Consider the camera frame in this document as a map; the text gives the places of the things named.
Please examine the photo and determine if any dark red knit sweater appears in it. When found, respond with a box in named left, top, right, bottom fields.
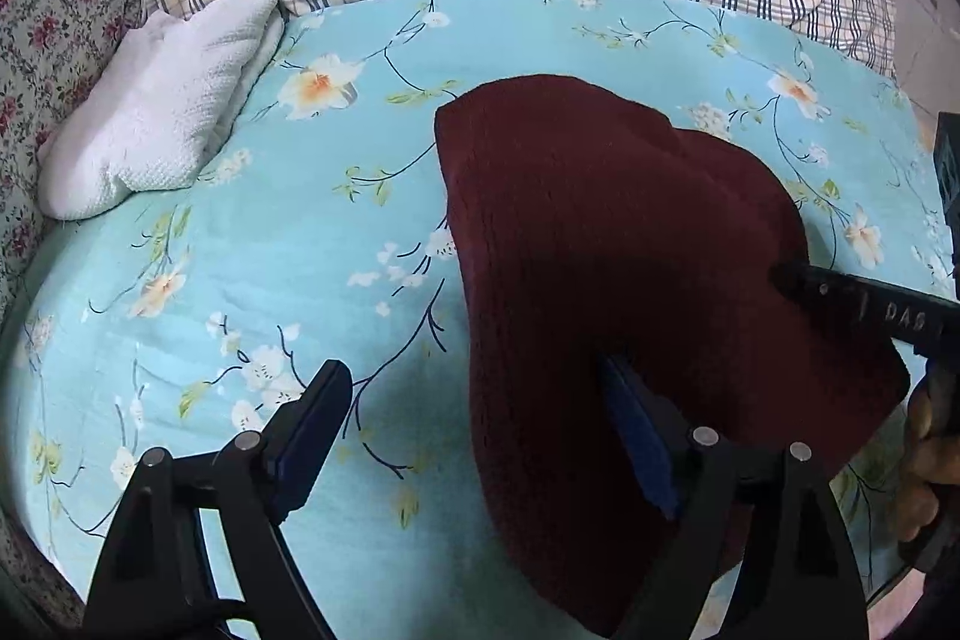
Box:
left=434, top=74, right=910, bottom=637

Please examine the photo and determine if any light blue floral bedsheet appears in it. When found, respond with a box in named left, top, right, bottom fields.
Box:
left=2, top=0, right=953, bottom=638

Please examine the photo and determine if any pink floral pillow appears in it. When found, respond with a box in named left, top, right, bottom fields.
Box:
left=2, top=0, right=142, bottom=317

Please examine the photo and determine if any person's right hand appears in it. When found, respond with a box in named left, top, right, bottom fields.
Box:
left=895, top=381, right=958, bottom=542

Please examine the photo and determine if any white textured pillow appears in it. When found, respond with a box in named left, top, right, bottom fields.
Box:
left=37, top=0, right=285, bottom=221

